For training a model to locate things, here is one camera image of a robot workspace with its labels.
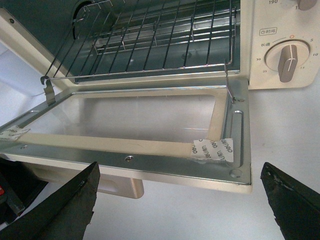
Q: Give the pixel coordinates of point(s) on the white tape piece right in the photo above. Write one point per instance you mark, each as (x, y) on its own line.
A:
(220, 150)

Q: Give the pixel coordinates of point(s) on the upper temperature knob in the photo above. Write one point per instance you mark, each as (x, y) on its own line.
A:
(305, 5)

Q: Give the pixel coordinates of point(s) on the silver oven door handle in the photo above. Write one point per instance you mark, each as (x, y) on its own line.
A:
(108, 184)

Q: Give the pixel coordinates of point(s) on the white tape piece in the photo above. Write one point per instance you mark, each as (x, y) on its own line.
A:
(13, 133)
(220, 150)

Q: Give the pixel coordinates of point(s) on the glass oven door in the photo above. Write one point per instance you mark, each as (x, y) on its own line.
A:
(142, 131)

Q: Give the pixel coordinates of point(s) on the wire oven rack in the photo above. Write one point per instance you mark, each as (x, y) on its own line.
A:
(106, 39)

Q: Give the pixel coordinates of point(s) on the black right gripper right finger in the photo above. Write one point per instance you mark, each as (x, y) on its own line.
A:
(295, 206)

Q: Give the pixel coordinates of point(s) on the black device with red button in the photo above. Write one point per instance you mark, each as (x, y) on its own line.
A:
(19, 187)

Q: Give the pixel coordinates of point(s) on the cream toaster oven body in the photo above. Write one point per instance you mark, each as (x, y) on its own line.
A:
(25, 27)

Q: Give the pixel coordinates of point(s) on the white tape piece left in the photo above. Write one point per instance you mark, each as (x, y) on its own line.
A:
(13, 133)

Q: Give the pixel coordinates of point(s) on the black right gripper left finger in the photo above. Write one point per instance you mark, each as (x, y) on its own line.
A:
(64, 215)

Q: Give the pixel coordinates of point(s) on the lower timer knob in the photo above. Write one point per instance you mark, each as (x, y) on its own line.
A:
(285, 58)

